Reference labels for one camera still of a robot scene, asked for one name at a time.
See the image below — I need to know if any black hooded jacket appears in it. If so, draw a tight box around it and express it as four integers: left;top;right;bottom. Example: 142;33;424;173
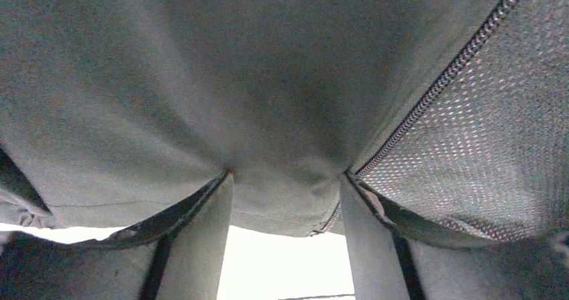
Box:
1;0;568;241

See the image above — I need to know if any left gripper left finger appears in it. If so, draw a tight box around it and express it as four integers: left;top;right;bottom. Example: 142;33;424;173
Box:
1;171;234;299

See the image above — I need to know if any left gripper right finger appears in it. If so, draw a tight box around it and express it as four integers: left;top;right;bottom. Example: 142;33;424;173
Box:
340;174;568;299

